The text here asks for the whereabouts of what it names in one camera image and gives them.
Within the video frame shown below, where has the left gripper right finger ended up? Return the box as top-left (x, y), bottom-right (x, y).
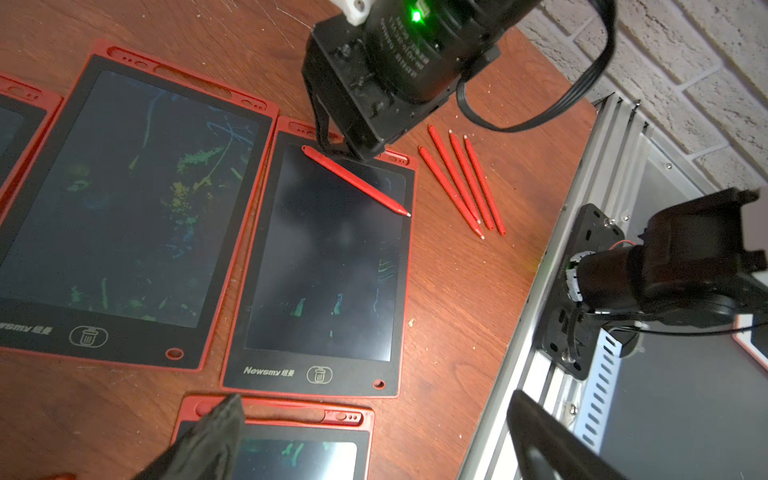
top-left (506, 390), bottom-right (624, 480)

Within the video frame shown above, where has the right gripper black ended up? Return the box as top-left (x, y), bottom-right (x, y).
top-left (301, 11), bottom-right (499, 162)

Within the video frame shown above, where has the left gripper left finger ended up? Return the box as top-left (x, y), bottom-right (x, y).
top-left (134, 394), bottom-right (245, 480)

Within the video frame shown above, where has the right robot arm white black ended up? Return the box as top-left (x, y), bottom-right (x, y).
top-left (302, 1), bottom-right (767, 336)

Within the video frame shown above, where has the far writing tablet red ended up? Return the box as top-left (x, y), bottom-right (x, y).
top-left (1, 72), bottom-right (62, 209)

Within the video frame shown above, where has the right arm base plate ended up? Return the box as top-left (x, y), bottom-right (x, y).
top-left (534, 203), bottom-right (647, 380)

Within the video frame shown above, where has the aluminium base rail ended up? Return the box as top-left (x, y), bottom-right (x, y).
top-left (458, 92), bottom-right (768, 480)

